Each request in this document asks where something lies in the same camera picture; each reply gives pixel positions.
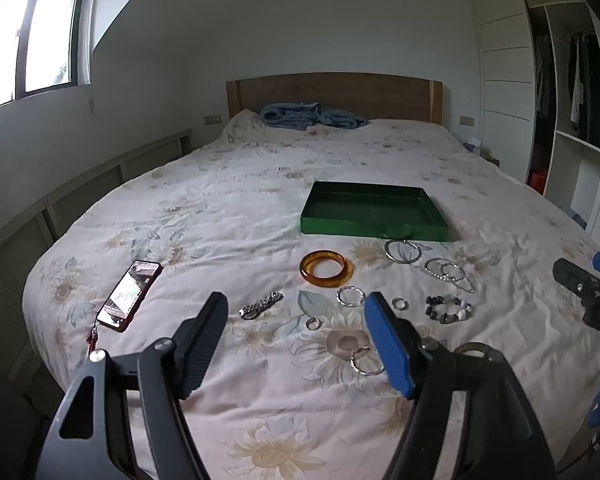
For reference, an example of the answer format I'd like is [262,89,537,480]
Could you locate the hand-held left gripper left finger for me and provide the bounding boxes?
[35,291,229,480]

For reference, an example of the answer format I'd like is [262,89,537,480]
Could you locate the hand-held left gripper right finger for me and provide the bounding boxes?
[364,291,563,480]

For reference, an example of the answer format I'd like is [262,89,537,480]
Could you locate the thin silver hoop bracelet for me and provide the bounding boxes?
[336,285,366,309]
[350,346,385,377]

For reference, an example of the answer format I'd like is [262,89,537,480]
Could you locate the dark beaded bracelet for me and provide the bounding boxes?
[425,294,473,326]

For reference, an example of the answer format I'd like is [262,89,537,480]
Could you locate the silver chain bracelet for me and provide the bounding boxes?
[238,290,285,321]

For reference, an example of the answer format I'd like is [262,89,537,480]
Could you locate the green brown bangle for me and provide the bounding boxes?
[452,341,489,361]

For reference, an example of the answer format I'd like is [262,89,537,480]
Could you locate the silver beaded necklace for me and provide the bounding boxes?
[424,257,477,294]

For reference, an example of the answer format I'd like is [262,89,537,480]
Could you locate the green tray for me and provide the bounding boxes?
[300,180,450,243]

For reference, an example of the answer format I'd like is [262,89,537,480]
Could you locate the silver bangle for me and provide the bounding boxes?
[384,238,424,265]

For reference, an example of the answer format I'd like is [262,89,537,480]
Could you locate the smartphone with red case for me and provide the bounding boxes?
[85,260,163,352]

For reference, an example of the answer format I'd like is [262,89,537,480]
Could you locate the amber bangle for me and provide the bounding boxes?
[300,250,355,289]

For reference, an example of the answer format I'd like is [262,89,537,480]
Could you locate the floral bed sheet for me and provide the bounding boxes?
[22,109,600,480]

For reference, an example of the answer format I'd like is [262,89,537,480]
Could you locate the hanging clothes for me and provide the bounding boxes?
[534,31,600,150]

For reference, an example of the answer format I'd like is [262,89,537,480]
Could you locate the white wardrobe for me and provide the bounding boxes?
[467,0,600,256]

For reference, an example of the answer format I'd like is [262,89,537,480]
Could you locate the blue towel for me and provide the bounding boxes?
[259,102,370,131]

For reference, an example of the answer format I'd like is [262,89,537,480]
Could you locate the wooden headboard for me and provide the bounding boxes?
[226,72,443,125]

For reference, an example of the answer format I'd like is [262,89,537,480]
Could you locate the window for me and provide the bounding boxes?
[0,0,92,114]

